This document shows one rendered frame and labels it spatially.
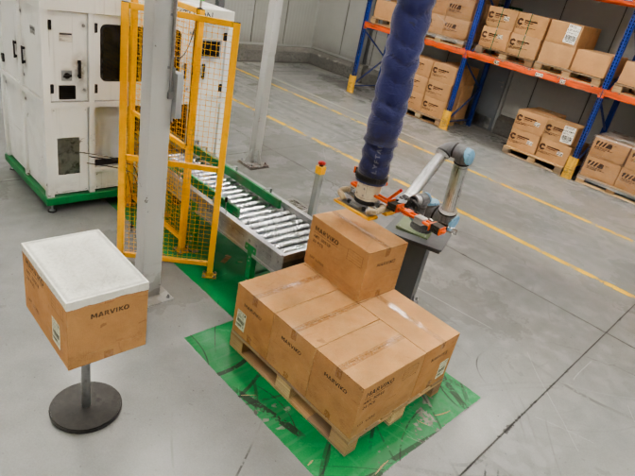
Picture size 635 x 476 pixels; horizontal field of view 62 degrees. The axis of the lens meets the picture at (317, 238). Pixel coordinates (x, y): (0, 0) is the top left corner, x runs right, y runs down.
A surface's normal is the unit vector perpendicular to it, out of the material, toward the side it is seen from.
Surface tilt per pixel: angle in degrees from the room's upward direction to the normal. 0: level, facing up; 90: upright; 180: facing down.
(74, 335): 90
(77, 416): 0
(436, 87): 88
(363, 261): 90
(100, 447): 0
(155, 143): 90
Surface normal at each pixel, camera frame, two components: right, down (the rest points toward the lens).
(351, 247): -0.75, 0.18
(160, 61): 0.67, 0.45
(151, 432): 0.18, -0.87
